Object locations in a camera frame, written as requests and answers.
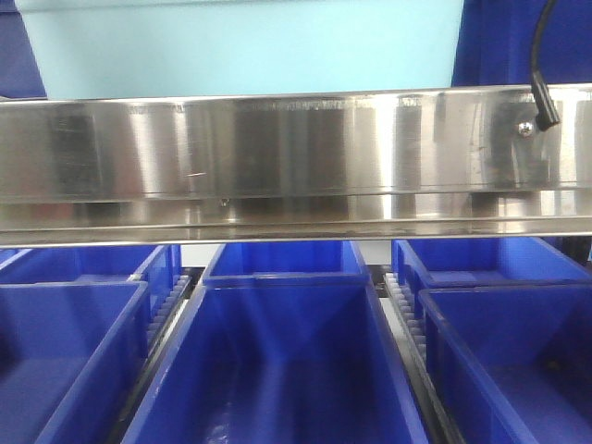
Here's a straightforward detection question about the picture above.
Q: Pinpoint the light blue bin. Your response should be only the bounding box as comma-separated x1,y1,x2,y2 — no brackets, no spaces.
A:
16,1,463,99

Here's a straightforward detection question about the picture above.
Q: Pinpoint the stainless steel shelf beam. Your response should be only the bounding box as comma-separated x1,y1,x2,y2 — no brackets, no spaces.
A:
1,84,591,247

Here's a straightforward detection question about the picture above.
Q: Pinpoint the blue bin back centre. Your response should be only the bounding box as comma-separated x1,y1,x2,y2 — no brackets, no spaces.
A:
202,240,370,288

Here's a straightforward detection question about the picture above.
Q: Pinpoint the white roller track centre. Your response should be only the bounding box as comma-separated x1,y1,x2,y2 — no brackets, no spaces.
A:
384,273,426,367

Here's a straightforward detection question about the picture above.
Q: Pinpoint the white roller track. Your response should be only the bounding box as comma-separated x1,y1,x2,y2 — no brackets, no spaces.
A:
146,275,192,347
384,273,426,367

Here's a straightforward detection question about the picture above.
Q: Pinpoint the blue bin back right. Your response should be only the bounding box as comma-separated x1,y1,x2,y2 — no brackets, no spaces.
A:
392,237,591,319

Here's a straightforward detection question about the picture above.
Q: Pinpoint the blue bin front centre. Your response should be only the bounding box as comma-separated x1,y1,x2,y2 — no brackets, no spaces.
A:
123,284,428,443

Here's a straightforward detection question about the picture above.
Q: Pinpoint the blue bin back left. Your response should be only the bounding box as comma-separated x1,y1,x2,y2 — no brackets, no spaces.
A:
1,245,181,316

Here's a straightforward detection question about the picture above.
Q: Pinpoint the white roller track left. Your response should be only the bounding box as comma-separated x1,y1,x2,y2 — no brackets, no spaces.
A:
146,275,192,347

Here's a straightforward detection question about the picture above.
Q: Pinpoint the blue bin front right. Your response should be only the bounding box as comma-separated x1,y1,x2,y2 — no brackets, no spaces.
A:
419,284,591,443

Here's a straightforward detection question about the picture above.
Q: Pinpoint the blue bin front left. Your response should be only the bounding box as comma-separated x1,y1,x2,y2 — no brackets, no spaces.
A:
1,282,150,443

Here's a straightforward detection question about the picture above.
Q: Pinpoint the dark blue crate upper right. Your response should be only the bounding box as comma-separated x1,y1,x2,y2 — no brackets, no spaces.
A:
451,1,591,87

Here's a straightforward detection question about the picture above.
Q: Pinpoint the dark blue crate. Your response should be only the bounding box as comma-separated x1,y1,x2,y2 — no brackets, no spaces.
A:
451,1,591,87
0,1,46,99

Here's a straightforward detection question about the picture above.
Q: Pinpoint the dark blue crate upper left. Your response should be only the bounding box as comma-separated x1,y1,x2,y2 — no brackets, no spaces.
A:
0,1,46,99

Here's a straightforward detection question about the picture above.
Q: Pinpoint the black cable with connector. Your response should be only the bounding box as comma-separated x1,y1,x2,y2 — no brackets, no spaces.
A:
529,0,562,132

